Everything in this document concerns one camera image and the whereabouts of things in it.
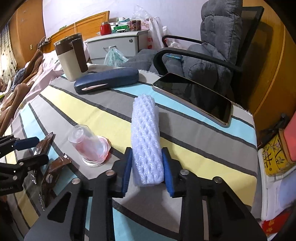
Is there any clear plastic cup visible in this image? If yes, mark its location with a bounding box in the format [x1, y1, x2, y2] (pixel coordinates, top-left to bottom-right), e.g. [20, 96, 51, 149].
[68, 125, 111, 167]

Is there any white foam fruit net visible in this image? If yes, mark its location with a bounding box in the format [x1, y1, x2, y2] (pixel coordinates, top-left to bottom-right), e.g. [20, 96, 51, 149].
[130, 94, 164, 186]

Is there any brown snack wrapper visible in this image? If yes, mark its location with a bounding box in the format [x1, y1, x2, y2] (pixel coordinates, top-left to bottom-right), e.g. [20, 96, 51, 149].
[34, 132, 72, 210]

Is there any brown blanket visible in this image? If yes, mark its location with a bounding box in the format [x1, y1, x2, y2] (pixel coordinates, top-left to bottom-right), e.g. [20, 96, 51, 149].
[1, 50, 44, 137]

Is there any white storage box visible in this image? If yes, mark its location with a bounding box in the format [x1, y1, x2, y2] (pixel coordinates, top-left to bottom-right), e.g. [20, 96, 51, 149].
[258, 149, 295, 220]

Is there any striped tablecloth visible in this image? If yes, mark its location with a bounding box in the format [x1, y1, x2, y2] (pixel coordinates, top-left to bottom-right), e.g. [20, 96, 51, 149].
[5, 72, 257, 240]

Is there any yellow floral box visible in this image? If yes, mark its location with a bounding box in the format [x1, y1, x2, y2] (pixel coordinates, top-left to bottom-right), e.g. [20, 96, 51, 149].
[262, 129, 295, 176]

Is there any pink bedding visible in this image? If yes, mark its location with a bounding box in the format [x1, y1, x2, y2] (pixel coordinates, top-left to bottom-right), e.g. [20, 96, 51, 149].
[1, 50, 64, 135]

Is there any pink plastic storage box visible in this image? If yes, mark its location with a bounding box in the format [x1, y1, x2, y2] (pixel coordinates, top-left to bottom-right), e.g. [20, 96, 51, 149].
[283, 115, 296, 162]

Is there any dark blue glasses case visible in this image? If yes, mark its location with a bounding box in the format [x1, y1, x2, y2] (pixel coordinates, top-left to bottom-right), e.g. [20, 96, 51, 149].
[74, 67, 139, 94]

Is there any black smartphone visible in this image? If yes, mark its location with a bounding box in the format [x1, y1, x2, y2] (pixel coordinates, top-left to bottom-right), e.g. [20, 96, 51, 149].
[152, 73, 233, 127]

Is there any beige brown thermos mug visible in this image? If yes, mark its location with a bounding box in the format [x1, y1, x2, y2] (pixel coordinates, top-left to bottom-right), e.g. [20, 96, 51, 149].
[54, 33, 88, 81]

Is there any green patterned plastic bag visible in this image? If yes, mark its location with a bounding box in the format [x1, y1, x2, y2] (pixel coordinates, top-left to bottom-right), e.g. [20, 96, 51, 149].
[104, 47, 128, 67]

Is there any wooden headboard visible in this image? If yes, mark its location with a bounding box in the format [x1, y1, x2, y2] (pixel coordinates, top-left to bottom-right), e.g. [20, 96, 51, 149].
[41, 11, 110, 53]

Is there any white bedside cabinet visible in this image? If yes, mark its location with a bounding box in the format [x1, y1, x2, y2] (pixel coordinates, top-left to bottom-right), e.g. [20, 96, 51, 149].
[85, 30, 148, 65]

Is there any wooden wardrobe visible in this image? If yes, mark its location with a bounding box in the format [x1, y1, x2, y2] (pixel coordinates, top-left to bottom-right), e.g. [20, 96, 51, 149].
[243, 1, 295, 139]

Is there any red mug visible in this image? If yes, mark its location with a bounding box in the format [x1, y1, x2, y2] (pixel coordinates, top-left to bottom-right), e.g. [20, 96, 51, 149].
[100, 22, 112, 36]

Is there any grey chair cushion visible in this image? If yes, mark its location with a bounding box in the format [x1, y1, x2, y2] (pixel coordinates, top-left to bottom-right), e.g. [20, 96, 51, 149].
[120, 0, 243, 93]

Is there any black office chair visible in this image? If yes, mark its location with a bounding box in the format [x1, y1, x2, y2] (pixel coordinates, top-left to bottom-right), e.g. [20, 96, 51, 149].
[153, 1, 264, 105]

